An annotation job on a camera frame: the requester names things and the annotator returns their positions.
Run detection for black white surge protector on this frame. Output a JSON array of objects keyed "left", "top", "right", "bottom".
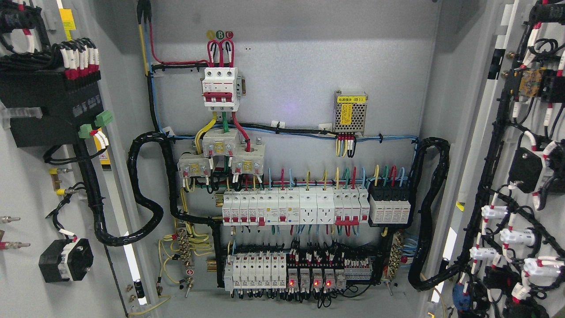
[{"left": 369, "top": 185, "right": 412, "bottom": 229}]

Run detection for grey current transformer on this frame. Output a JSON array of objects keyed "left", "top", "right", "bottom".
[
  {"left": 231, "top": 144, "right": 266, "bottom": 176},
  {"left": 202, "top": 128, "right": 241, "bottom": 157},
  {"left": 178, "top": 153, "right": 215, "bottom": 178}
]

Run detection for brass ground bar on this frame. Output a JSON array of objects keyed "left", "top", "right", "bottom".
[
  {"left": 385, "top": 231, "right": 403, "bottom": 280},
  {"left": 176, "top": 227, "right": 192, "bottom": 269}
]

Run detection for grey current transformer left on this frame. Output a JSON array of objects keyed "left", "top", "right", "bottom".
[{"left": 178, "top": 153, "right": 215, "bottom": 178}]

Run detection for grey current transformer middle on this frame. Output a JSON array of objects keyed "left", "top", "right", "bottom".
[{"left": 202, "top": 128, "right": 241, "bottom": 157}]

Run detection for black left cable conduit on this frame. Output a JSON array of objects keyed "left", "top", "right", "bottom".
[{"left": 84, "top": 132, "right": 221, "bottom": 247}]

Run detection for white upper breaker row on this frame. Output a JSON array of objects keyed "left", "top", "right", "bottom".
[{"left": 222, "top": 187, "right": 370, "bottom": 226}]

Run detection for black white rotary switch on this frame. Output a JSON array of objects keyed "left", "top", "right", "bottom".
[{"left": 38, "top": 238, "right": 94, "bottom": 283}]

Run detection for black digital power meter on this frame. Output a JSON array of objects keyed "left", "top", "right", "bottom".
[{"left": 0, "top": 69, "right": 113, "bottom": 148}]

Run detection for metal mesh power supply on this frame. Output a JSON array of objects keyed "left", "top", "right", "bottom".
[{"left": 333, "top": 90, "right": 368, "bottom": 136}]

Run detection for red white main breaker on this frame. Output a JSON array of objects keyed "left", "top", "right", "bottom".
[{"left": 202, "top": 67, "right": 240, "bottom": 112}]

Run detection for grey cabinet door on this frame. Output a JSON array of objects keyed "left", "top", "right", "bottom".
[
  {"left": 1, "top": 0, "right": 160, "bottom": 318},
  {"left": 408, "top": 0, "right": 564, "bottom": 318}
]

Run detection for grey current transformer right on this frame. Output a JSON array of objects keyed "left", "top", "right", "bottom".
[{"left": 231, "top": 144, "right": 266, "bottom": 176}]

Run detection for brass left ground bar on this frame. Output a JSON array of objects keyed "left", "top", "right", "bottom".
[{"left": 176, "top": 227, "right": 192, "bottom": 269}]

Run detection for brass right ground bar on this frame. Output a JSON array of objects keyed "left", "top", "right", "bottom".
[{"left": 385, "top": 231, "right": 403, "bottom": 280}]

